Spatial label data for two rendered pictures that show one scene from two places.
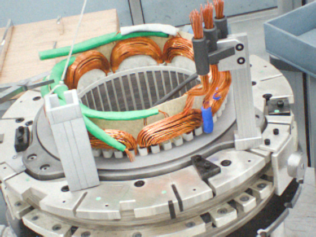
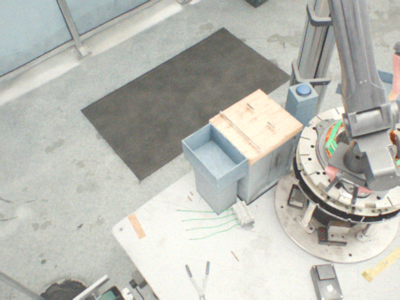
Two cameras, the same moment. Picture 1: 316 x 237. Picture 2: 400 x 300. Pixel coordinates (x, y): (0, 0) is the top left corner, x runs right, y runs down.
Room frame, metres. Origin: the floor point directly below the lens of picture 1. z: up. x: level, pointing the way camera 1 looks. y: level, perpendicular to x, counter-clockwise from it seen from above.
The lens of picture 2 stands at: (0.42, 0.67, 1.94)
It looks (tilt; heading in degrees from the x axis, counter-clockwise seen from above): 55 degrees down; 325
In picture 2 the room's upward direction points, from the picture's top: 6 degrees counter-clockwise
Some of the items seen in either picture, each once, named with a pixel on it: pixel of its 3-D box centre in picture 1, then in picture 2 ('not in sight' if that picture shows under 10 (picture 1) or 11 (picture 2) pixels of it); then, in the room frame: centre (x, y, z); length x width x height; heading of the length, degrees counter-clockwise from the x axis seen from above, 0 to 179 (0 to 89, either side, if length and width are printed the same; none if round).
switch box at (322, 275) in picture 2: not in sight; (326, 283); (0.47, 0.24, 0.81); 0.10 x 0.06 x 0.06; 147
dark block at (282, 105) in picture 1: (279, 110); not in sight; (0.58, -0.12, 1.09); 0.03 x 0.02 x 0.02; 169
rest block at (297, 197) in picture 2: not in sight; (297, 197); (0.71, 0.10, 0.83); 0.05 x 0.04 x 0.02; 120
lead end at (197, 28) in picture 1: (196, 23); not in sight; (0.50, -0.05, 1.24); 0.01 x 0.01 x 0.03
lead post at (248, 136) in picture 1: (242, 91); not in sight; (0.52, -0.08, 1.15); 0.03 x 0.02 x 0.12; 84
